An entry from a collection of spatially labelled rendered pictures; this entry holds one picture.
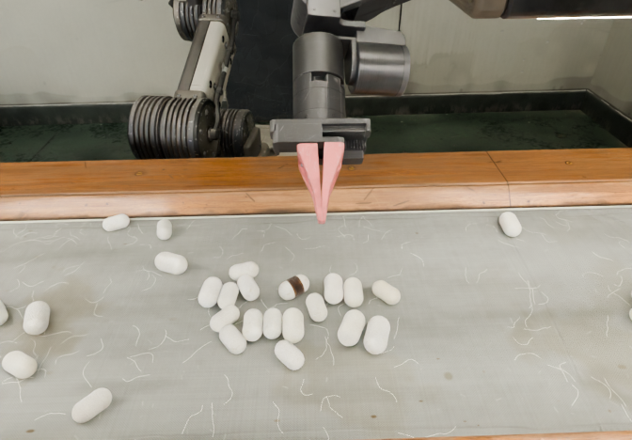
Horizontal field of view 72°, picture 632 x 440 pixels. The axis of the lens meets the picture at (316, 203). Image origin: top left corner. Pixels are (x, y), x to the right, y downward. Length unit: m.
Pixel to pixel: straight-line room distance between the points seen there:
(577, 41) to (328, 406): 2.65
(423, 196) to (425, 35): 1.98
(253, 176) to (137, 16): 1.99
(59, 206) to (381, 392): 0.47
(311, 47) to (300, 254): 0.23
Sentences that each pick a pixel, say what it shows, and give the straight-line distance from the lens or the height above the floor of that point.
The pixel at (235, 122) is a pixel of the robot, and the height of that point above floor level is 0.64.
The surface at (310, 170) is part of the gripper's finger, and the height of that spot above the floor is 0.86.
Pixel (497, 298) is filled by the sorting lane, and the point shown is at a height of 0.74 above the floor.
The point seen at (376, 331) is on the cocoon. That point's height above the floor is 0.76.
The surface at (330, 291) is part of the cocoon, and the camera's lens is 0.45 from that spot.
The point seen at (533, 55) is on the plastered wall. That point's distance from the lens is 2.78.
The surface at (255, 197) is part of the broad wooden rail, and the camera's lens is 0.58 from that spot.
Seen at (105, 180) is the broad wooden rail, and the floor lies 0.76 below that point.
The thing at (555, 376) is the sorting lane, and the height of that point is 0.74.
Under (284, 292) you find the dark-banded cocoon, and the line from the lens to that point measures 0.45.
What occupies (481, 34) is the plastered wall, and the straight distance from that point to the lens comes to 2.62.
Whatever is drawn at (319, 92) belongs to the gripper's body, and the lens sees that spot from 0.46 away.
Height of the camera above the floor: 1.09
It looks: 36 degrees down
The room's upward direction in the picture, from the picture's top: 1 degrees counter-clockwise
